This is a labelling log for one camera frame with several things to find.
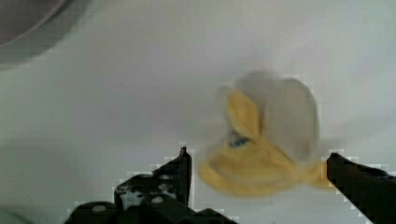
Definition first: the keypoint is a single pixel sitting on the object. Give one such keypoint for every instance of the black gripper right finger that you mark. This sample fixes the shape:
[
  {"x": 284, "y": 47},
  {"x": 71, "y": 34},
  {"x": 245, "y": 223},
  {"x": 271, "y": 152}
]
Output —
[{"x": 372, "y": 191}]

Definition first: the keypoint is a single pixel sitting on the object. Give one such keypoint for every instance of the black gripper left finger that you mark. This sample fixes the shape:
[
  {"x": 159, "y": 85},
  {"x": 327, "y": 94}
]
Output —
[{"x": 160, "y": 197}]

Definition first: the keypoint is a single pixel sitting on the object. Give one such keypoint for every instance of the peeled plush banana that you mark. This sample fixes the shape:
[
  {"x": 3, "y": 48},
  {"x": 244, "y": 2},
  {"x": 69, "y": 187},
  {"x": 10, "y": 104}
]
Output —
[{"x": 270, "y": 150}]

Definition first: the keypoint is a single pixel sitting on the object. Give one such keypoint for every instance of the grey oval plate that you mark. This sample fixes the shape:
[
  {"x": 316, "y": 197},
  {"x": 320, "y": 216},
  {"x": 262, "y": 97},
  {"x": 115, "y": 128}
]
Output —
[{"x": 29, "y": 28}]

